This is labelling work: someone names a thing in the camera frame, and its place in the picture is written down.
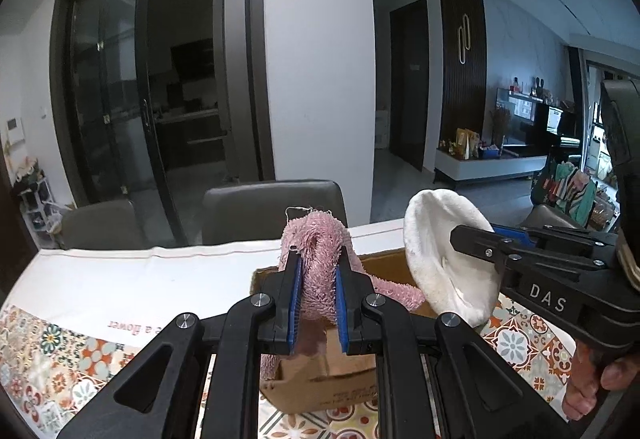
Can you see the person's right hand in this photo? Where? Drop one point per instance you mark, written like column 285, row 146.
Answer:
column 585, row 381

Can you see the patterned tile tablecloth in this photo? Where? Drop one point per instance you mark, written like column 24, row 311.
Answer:
column 93, row 285

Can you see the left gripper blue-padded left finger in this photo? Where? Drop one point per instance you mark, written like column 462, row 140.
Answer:
column 199, row 378

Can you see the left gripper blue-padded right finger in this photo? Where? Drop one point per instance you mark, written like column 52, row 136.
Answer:
column 437, row 378

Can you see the cream white round pouch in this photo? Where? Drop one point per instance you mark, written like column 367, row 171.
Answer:
column 449, row 280

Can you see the dusty pink fuzzy cloth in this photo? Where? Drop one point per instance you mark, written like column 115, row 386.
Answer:
column 320, row 238

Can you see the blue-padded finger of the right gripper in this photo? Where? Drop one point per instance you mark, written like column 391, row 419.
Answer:
column 517, row 235

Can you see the white shelf rack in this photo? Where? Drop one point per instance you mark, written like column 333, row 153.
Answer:
column 42, row 213

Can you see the grey chair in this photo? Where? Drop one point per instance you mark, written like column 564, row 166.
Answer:
column 542, row 215
column 106, row 226
column 260, row 210

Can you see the brown cardboard box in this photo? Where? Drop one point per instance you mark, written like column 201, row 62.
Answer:
column 332, row 379

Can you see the grey chair far left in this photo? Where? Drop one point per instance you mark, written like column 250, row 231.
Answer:
column 106, row 226

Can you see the grey chair far middle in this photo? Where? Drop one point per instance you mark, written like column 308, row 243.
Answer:
column 260, row 210

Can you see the grey chair right side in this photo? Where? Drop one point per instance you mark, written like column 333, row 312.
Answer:
column 542, row 215

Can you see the dark glass sliding door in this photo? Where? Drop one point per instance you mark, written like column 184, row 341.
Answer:
column 158, row 101

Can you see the white low tv cabinet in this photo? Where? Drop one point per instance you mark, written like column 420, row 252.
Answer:
column 507, row 167

